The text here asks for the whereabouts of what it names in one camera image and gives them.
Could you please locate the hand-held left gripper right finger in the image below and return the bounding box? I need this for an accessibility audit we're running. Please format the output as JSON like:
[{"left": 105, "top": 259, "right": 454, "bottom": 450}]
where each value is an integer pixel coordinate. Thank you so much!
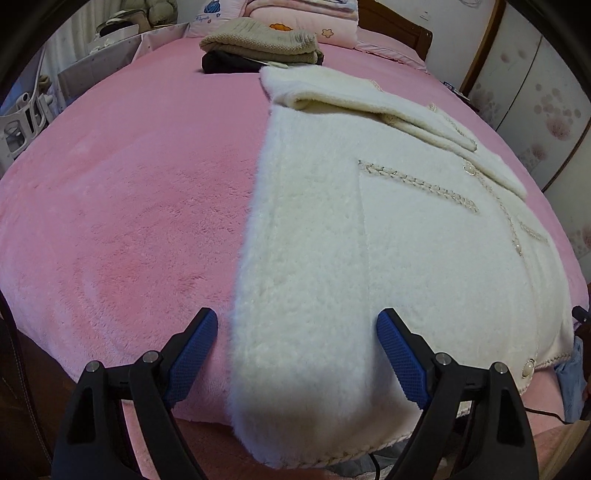
[{"left": 376, "top": 308, "right": 541, "bottom": 480}]

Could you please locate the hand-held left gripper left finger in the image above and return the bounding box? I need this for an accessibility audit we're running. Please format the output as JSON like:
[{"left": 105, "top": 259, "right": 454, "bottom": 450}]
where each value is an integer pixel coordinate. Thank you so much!
[{"left": 51, "top": 307, "right": 219, "bottom": 480}]

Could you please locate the white fuzzy cardigan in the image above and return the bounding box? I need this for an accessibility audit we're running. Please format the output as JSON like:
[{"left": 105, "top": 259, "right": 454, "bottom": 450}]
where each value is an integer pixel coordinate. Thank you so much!
[{"left": 228, "top": 65, "right": 579, "bottom": 470}]

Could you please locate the pink bed blanket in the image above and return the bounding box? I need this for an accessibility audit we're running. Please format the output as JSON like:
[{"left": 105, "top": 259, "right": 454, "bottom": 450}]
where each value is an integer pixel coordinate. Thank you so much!
[{"left": 0, "top": 33, "right": 591, "bottom": 480}]

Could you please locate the brown leather footboard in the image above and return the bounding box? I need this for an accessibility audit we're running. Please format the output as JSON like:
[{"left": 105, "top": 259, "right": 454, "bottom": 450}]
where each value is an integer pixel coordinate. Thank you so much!
[{"left": 0, "top": 293, "right": 54, "bottom": 480}]

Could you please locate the dark wooden nightstand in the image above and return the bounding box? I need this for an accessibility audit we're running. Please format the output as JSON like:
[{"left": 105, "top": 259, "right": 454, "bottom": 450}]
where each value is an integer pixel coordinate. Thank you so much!
[{"left": 442, "top": 80, "right": 472, "bottom": 101}]

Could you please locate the grey office chair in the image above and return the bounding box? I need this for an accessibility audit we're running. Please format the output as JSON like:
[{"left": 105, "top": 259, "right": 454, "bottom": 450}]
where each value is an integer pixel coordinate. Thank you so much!
[{"left": 0, "top": 74, "right": 60, "bottom": 172}]

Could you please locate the black folded garment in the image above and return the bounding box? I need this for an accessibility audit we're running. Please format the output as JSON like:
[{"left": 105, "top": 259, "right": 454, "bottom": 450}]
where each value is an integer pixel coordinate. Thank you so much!
[{"left": 201, "top": 50, "right": 278, "bottom": 75}]

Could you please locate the floral wardrobe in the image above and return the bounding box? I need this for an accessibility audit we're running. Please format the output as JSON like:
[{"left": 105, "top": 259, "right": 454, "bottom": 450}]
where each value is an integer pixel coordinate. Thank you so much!
[{"left": 462, "top": 0, "right": 591, "bottom": 261}]

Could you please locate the white bedside desk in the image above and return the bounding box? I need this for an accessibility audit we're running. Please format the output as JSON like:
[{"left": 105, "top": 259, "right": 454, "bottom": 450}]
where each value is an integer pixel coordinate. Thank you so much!
[{"left": 56, "top": 22, "right": 191, "bottom": 99}]

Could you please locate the flat pink pillow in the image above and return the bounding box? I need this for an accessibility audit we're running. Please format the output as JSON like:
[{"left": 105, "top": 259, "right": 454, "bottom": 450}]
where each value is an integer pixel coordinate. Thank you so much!
[{"left": 353, "top": 27, "right": 431, "bottom": 71}]

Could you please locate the beige knit folded sweater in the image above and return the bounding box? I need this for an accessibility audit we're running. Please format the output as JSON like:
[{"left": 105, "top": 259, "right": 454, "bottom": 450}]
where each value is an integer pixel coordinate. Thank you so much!
[{"left": 199, "top": 18, "right": 325, "bottom": 66}]

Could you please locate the wooden headboard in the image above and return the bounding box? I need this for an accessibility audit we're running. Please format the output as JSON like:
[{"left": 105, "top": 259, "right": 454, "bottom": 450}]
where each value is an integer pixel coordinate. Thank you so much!
[{"left": 358, "top": 0, "right": 435, "bottom": 63}]

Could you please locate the black bag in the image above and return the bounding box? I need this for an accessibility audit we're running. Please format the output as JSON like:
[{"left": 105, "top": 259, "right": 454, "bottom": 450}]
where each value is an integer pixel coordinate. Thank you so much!
[{"left": 96, "top": 18, "right": 140, "bottom": 40}]

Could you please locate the pink printed cushion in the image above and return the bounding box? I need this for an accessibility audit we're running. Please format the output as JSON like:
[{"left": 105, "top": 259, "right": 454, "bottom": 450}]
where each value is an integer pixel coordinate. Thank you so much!
[{"left": 186, "top": 0, "right": 246, "bottom": 38}]

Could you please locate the olive puffer jacket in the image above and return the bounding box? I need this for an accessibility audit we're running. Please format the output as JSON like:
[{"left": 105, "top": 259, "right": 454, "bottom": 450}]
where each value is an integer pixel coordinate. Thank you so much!
[{"left": 117, "top": 0, "right": 179, "bottom": 20}]

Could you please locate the pink folded quilt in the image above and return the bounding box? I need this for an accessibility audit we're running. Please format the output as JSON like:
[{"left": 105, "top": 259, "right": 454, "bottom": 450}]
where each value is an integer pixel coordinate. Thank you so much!
[{"left": 244, "top": 0, "right": 362, "bottom": 49}]

